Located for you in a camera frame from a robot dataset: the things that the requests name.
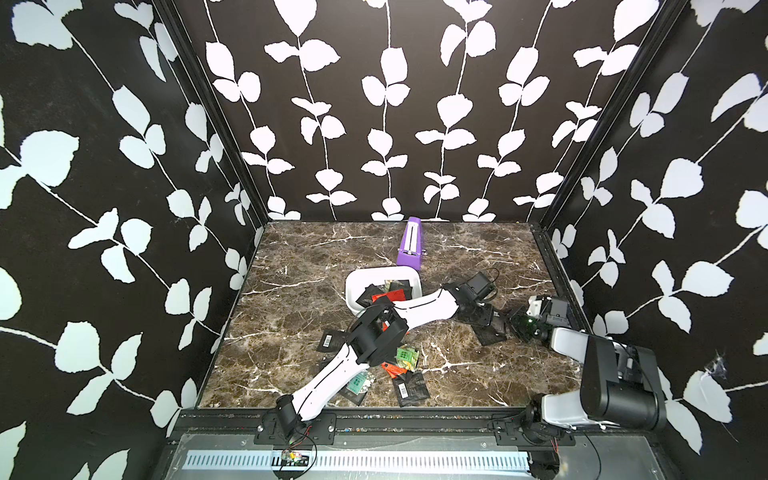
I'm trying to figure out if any black tea bag with barcode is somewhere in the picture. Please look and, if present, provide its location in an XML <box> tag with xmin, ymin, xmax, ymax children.
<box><xmin>355</xmin><ymin>284</ymin><xmax>382</xmax><ymax>308</ymax></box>

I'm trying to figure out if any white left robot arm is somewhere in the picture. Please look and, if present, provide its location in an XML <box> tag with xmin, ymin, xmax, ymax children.
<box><xmin>275</xmin><ymin>272</ymin><xmax>497</xmax><ymax>442</ymax></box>

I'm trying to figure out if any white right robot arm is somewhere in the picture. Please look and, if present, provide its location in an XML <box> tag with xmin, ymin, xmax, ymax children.
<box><xmin>505</xmin><ymin>295</ymin><xmax>667</xmax><ymax>433</ymax></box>

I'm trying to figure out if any black tea bag barcode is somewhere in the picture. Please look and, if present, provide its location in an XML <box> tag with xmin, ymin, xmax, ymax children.
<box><xmin>387</xmin><ymin>280</ymin><xmax>413</xmax><ymax>300</ymax></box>

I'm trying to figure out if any green tea bag centre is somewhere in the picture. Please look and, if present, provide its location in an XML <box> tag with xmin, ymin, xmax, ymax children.
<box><xmin>395</xmin><ymin>346</ymin><xmax>420</xmax><ymax>371</ymax></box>

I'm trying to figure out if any red tea bag under green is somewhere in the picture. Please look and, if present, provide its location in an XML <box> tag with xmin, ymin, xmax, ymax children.
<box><xmin>381</xmin><ymin>362</ymin><xmax>408</xmax><ymax>379</ymax></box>

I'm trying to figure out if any black tea bag front centre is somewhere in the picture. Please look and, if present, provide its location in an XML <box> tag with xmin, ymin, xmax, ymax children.
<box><xmin>392</xmin><ymin>372</ymin><xmax>431</xmax><ymax>407</ymax></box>

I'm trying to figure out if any white plastic storage box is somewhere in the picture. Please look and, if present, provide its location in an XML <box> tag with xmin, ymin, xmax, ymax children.
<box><xmin>345</xmin><ymin>266</ymin><xmax>423</xmax><ymax>316</ymax></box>

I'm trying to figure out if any black tea bag front left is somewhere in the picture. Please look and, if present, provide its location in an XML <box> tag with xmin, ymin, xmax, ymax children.
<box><xmin>316</xmin><ymin>329</ymin><xmax>347</xmax><ymax>353</ymax></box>

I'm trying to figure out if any green grape oolong tea bag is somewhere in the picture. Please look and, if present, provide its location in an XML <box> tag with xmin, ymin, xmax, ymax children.
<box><xmin>338</xmin><ymin>371</ymin><xmax>375</xmax><ymax>406</ymax></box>

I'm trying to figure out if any purple metronome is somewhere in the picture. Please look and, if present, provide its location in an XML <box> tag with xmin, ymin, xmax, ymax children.
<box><xmin>396</xmin><ymin>217</ymin><xmax>424</xmax><ymax>271</ymax></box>

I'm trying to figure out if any perforated white metal rail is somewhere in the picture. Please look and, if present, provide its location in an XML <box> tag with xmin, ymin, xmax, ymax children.
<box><xmin>182</xmin><ymin>450</ymin><xmax>532</xmax><ymax>476</ymax></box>

